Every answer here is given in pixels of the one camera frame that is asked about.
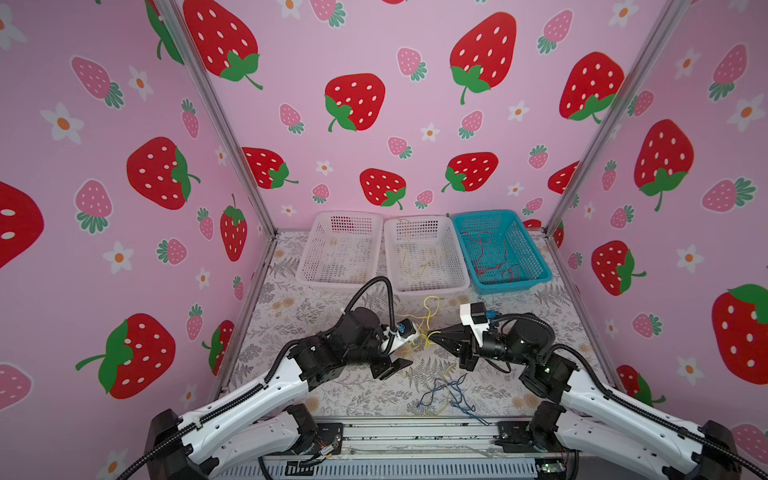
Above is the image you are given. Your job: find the left white plastic basket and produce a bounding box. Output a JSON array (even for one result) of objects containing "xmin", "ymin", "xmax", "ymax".
[{"xmin": 296, "ymin": 211, "xmax": 384, "ymax": 290}]

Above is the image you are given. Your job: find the red cable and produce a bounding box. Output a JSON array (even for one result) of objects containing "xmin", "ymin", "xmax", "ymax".
[
  {"xmin": 460, "ymin": 230, "xmax": 496, "ymax": 265},
  {"xmin": 470, "ymin": 239, "xmax": 522, "ymax": 286}
]

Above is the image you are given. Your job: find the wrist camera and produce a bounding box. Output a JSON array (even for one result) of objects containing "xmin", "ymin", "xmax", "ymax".
[
  {"xmin": 459, "ymin": 302, "xmax": 494, "ymax": 349},
  {"xmin": 390, "ymin": 318, "xmax": 420, "ymax": 352}
]

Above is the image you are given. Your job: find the teal plastic basket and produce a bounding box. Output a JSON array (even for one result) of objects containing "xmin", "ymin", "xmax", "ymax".
[{"xmin": 452, "ymin": 210, "xmax": 552, "ymax": 295}]

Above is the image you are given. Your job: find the left aluminium corner post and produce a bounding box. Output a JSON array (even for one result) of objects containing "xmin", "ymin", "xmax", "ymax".
[{"xmin": 157, "ymin": 0, "xmax": 277, "ymax": 239}]

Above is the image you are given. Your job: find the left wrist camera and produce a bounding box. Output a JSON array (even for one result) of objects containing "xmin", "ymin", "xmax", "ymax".
[{"xmin": 390, "ymin": 318, "xmax": 420, "ymax": 352}]

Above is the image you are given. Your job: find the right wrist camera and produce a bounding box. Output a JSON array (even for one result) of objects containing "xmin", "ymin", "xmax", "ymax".
[{"xmin": 459, "ymin": 302, "xmax": 494, "ymax": 349}]

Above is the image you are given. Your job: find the yellow cable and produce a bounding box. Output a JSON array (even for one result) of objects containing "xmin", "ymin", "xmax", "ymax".
[{"xmin": 389, "ymin": 218, "xmax": 448, "ymax": 289}]

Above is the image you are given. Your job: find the blue cable bundle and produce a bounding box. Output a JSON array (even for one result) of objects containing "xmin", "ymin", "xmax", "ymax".
[{"xmin": 415, "ymin": 371, "xmax": 490, "ymax": 427}]

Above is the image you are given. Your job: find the aluminium corner post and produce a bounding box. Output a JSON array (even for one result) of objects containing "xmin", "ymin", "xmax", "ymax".
[
  {"xmin": 157, "ymin": 0, "xmax": 277, "ymax": 239},
  {"xmin": 544, "ymin": 0, "xmax": 690, "ymax": 240}
]

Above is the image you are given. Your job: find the right aluminium corner post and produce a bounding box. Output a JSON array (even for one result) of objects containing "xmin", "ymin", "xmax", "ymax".
[{"xmin": 544, "ymin": 0, "xmax": 690, "ymax": 240}]

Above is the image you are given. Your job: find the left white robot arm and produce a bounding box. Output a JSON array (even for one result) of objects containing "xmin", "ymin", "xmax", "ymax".
[{"xmin": 119, "ymin": 276, "xmax": 416, "ymax": 479}]

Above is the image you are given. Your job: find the middle white plastic basket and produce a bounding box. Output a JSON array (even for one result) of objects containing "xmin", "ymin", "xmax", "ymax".
[{"xmin": 384, "ymin": 216, "xmax": 470, "ymax": 296}]

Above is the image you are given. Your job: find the white plastic basket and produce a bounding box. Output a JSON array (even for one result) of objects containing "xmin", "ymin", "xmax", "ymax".
[
  {"xmin": 296, "ymin": 211, "xmax": 384, "ymax": 290},
  {"xmin": 384, "ymin": 216, "xmax": 470, "ymax": 296}
]

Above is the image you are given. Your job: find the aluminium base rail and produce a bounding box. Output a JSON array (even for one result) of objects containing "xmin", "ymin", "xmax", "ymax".
[{"xmin": 185, "ymin": 416, "xmax": 667, "ymax": 480}]

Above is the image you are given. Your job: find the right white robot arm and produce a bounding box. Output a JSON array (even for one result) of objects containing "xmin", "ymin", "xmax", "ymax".
[{"xmin": 428, "ymin": 304, "xmax": 767, "ymax": 479}]

